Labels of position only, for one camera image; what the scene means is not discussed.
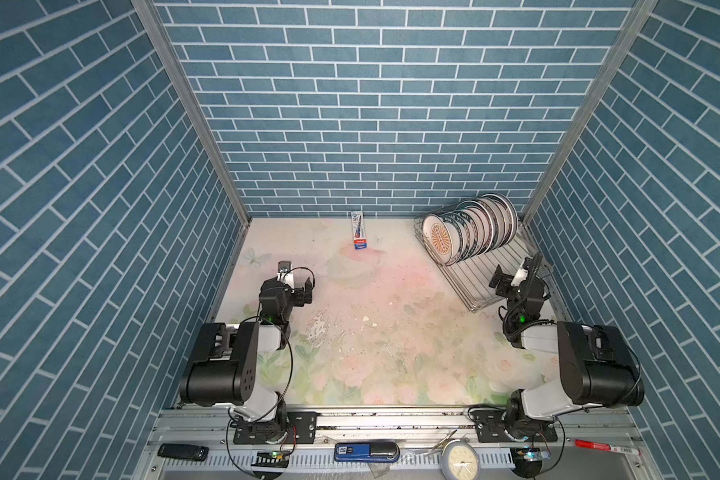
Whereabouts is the metal wire dish rack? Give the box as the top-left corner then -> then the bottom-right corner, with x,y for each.
414,199 -> 537,311

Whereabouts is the orange sunburst pattern plate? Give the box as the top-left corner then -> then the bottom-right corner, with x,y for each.
422,214 -> 461,265

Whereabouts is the green rim white plate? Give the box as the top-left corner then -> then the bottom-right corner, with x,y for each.
452,210 -> 475,260

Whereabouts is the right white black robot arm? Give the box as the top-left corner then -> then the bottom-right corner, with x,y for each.
489,254 -> 645,440

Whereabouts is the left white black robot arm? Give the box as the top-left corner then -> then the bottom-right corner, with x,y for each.
179,274 -> 317,445

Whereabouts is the rear plates stack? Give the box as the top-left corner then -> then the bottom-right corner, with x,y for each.
473,193 -> 519,251

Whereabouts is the blue black device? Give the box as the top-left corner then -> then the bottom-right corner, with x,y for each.
333,440 -> 400,463

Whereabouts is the round white clock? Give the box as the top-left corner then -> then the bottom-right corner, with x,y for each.
440,440 -> 480,480

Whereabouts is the black remote control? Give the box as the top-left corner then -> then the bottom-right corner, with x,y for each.
157,443 -> 209,462

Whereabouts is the red white marker pen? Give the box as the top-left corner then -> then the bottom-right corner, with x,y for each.
574,439 -> 641,456

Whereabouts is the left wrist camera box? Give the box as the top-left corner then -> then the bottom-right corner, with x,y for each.
277,260 -> 294,287

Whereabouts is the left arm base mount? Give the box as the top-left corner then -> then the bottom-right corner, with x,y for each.
232,411 -> 318,445

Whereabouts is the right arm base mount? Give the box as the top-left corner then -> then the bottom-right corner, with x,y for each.
466,407 -> 558,443

